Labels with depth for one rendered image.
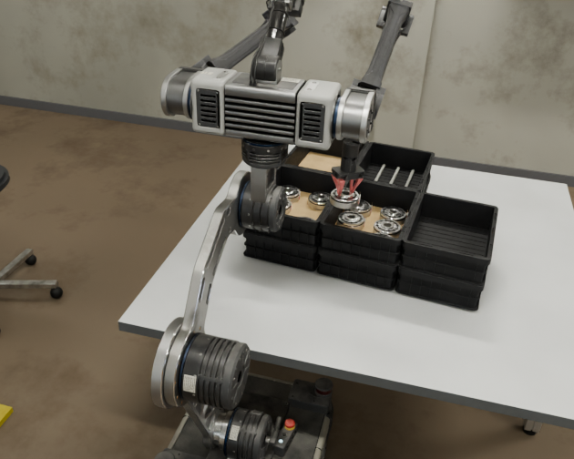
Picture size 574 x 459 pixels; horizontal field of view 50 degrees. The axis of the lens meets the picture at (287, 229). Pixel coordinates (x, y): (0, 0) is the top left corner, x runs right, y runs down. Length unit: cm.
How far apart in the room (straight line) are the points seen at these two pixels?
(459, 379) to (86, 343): 185
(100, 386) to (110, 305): 57
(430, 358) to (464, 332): 19
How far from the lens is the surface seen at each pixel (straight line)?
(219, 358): 160
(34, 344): 324
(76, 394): 294
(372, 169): 286
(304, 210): 248
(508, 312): 233
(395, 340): 210
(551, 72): 475
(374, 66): 193
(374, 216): 249
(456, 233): 246
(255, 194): 181
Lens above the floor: 207
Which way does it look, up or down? 32 degrees down
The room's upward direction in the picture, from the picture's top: 3 degrees clockwise
